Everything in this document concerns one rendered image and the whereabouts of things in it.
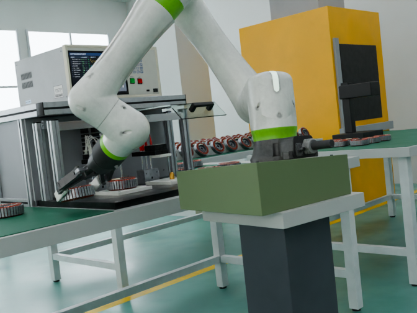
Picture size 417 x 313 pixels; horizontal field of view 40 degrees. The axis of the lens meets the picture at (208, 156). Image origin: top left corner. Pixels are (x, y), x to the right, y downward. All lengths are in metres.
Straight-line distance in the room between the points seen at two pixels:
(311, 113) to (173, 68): 1.58
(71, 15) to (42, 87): 7.63
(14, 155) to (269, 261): 1.13
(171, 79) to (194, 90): 0.28
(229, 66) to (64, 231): 0.67
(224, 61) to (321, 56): 3.91
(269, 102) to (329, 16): 4.08
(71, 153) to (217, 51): 0.80
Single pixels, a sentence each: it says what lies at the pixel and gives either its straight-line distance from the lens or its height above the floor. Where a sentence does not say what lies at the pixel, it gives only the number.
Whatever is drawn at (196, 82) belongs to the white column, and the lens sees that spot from 6.27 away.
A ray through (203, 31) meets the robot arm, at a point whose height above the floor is 1.25.
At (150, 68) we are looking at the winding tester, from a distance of 2.37.
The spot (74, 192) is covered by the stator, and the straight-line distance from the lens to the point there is 1.75.
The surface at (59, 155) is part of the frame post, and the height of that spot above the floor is 0.93.
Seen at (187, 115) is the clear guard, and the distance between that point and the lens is 2.09.
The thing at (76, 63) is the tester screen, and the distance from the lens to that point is 2.16.
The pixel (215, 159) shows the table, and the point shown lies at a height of 0.73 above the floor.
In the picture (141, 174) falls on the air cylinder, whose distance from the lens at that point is 2.31.
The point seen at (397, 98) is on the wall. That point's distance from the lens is 7.27.
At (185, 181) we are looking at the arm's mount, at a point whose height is 0.83.
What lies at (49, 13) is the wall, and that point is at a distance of 9.69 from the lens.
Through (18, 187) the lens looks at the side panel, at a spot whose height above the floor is 0.82.
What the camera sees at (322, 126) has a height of 0.84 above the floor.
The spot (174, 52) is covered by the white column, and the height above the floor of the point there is 1.78.
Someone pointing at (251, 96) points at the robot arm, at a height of 1.04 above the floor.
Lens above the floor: 0.98
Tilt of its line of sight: 3 degrees down
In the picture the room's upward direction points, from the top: 6 degrees counter-clockwise
